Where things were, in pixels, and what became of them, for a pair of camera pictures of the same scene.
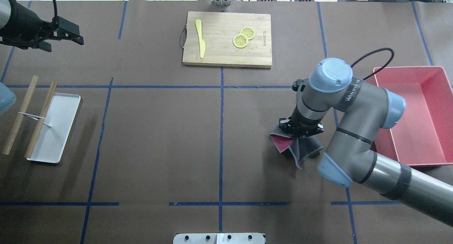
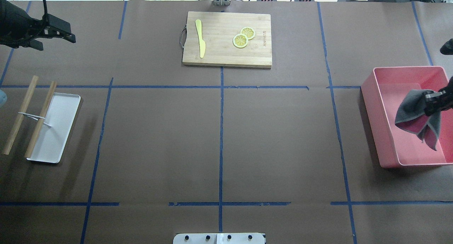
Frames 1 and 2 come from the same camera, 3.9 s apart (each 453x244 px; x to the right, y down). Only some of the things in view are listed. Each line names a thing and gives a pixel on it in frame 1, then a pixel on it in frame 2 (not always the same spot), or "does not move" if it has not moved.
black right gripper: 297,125 -> 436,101
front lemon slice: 240,40 does not move
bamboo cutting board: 218,29 does not move
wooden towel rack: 40,118 does not move
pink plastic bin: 424,135 does not move
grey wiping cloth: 303,148 -> 411,116
